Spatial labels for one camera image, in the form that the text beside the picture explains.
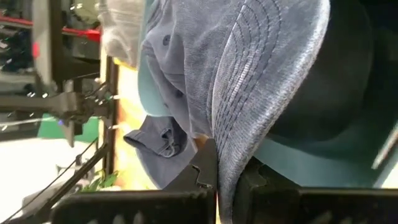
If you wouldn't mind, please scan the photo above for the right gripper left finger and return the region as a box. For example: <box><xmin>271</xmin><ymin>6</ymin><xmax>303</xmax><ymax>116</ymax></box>
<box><xmin>51</xmin><ymin>138</ymin><xmax>219</xmax><ymax>224</ymax></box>

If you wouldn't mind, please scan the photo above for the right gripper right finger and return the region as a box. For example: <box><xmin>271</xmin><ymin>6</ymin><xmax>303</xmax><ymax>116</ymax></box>
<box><xmin>235</xmin><ymin>157</ymin><xmax>398</xmax><ymax>224</ymax></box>

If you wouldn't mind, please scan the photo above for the teal plastic bin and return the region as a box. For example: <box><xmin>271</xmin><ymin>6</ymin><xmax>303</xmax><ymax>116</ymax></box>
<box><xmin>136</xmin><ymin>0</ymin><xmax>398</xmax><ymax>189</ymax></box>

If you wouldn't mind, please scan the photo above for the green leafy plant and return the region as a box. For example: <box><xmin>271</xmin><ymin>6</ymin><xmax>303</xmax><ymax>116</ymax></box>
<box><xmin>82</xmin><ymin>169</ymin><xmax>121</xmax><ymax>192</ymax></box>

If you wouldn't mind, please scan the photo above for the green floor mat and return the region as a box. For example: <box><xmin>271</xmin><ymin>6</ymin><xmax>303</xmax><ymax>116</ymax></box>
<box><xmin>36</xmin><ymin>114</ymin><xmax>101</xmax><ymax>144</ymax></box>

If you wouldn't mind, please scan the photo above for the red bar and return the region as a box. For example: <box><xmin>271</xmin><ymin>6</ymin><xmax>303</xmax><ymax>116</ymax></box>
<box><xmin>0</xmin><ymin>15</ymin><xmax>103</xmax><ymax>44</ymax></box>

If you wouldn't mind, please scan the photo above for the black aluminium table frame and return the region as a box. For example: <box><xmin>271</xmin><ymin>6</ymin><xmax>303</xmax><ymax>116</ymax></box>
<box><xmin>0</xmin><ymin>55</ymin><xmax>122</xmax><ymax>224</ymax></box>

